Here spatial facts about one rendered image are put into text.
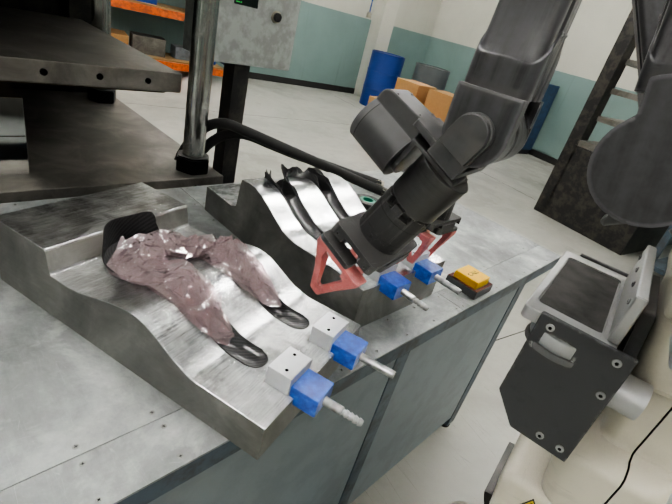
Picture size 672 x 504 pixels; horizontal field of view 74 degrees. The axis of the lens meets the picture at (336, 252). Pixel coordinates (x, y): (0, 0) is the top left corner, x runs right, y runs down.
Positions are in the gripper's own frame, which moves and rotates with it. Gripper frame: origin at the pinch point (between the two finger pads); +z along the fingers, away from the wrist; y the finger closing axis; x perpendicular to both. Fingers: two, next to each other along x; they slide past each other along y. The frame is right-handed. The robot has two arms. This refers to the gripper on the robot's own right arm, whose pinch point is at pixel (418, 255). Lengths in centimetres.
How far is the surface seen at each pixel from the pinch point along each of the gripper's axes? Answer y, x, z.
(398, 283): 11.7, 4.2, 0.6
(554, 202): -399, -83, 72
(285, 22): -27, -85, -31
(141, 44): -208, -589, 53
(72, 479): 62, 4, 11
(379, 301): 11.5, 1.7, 6.2
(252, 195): 17.4, -31.2, -0.7
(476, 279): -19.0, 5.7, 7.1
